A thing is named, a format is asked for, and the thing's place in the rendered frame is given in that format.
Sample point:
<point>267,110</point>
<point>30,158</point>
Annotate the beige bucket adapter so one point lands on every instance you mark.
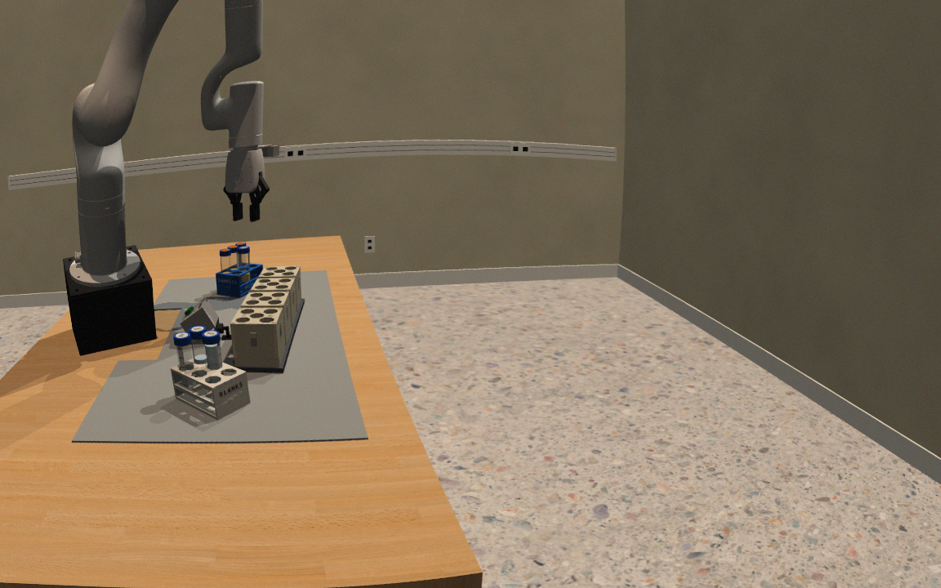
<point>272,285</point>
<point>259,342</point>
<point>271,300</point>
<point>285,272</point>

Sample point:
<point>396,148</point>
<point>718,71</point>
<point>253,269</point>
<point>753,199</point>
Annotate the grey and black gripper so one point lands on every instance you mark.
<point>245,173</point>

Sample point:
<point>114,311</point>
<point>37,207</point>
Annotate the blue tube rack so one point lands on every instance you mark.
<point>228,284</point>

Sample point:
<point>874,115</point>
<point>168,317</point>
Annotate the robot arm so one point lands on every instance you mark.
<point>103,117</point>

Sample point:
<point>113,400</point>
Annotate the beige tube rack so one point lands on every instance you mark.
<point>229,395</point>

